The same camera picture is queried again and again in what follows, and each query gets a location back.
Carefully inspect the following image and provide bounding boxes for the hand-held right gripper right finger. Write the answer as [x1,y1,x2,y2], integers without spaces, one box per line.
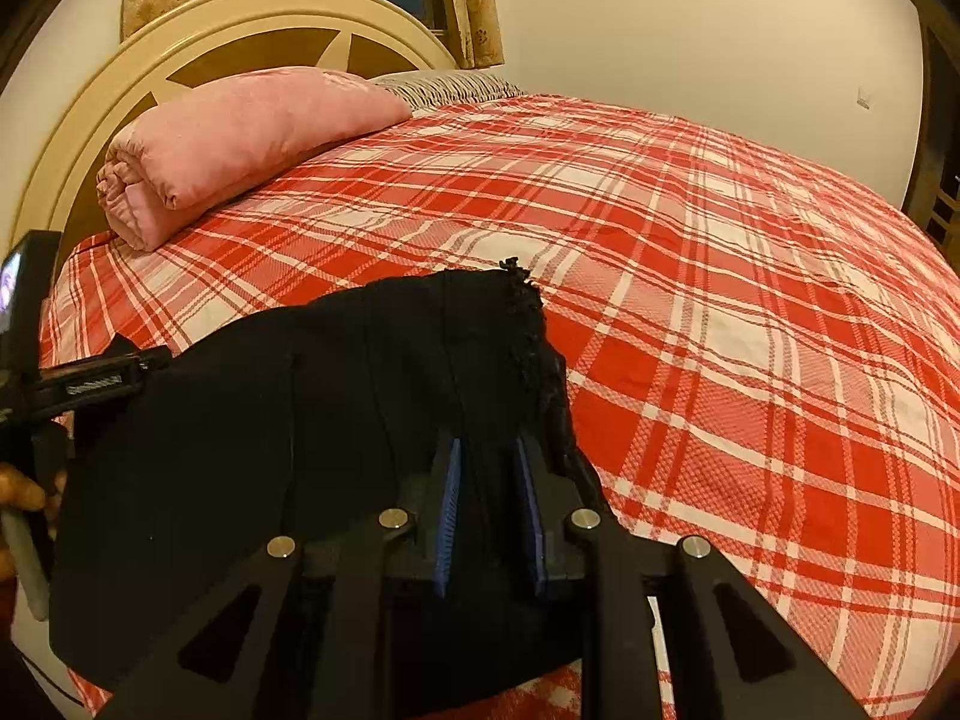
[514,435,871,720]

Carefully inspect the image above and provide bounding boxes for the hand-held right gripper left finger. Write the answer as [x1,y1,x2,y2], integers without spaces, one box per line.
[94,435,464,720]

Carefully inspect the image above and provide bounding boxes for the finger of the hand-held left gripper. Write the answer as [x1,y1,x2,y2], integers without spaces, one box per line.
[37,334,173,415]

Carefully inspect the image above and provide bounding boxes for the black pants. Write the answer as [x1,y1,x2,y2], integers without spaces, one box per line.
[49,257,625,700]

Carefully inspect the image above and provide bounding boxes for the person's left hand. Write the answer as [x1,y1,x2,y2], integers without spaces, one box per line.
[0,461,67,586]

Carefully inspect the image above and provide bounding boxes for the pink folded blanket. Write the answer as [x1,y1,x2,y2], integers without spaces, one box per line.
[96,66,413,253]

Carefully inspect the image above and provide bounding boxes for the red plaid bed sheet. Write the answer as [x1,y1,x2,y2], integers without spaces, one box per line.
[37,94,960,720]

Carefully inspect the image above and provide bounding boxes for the cream wooden headboard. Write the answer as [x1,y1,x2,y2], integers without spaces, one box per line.
[11,0,460,260]

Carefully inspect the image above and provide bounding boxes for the striped pillow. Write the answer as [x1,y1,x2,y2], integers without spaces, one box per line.
[367,69,527,110]

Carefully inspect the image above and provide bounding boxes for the dark wooden furniture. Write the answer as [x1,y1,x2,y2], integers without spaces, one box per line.
[874,0,960,267]

